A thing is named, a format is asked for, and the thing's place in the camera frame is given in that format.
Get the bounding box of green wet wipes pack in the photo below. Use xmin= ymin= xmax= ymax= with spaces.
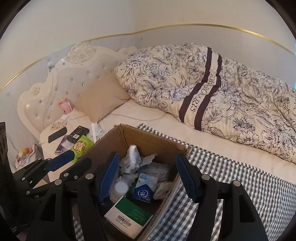
xmin=70 ymin=135 xmax=94 ymax=163

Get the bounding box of pink drinking bottle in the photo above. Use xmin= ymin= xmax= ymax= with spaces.
xmin=58 ymin=97 xmax=73 ymax=114

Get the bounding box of cardboard box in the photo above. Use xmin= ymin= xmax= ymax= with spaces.
xmin=81 ymin=124 xmax=188 ymax=240

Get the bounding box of blue cloud tissue pack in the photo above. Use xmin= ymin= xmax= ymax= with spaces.
xmin=133 ymin=173 xmax=158 ymax=202

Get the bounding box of black small box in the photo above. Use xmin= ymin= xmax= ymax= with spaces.
xmin=67 ymin=126 xmax=89 ymax=144

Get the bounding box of patterned phone case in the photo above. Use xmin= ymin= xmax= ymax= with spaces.
xmin=50 ymin=120 xmax=68 ymax=131

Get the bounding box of floral duvet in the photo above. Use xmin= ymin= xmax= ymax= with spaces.
xmin=115 ymin=43 xmax=295 ymax=163

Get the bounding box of white tissue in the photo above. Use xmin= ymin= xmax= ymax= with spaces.
xmin=153 ymin=181 xmax=173 ymax=200

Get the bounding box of dark booklet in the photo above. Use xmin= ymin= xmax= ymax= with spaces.
xmin=55 ymin=135 xmax=74 ymax=155

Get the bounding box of black smartphone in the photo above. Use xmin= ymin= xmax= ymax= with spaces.
xmin=48 ymin=127 xmax=67 ymax=143

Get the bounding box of white tufted headboard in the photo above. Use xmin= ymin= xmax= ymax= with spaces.
xmin=17 ymin=43 xmax=136 ymax=139

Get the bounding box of white mattress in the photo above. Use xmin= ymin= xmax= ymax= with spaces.
xmin=99 ymin=100 xmax=295 ymax=183

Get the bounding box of beige pillow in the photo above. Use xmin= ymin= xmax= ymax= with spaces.
xmin=74 ymin=72 xmax=130 ymax=123

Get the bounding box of green medicine bag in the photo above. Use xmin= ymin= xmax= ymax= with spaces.
xmin=140 ymin=162 xmax=171 ymax=182

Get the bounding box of white nightstand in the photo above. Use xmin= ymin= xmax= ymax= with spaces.
xmin=14 ymin=115 xmax=98 ymax=186

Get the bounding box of green white carton box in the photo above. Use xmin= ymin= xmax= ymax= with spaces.
xmin=104 ymin=196 xmax=153 ymax=239

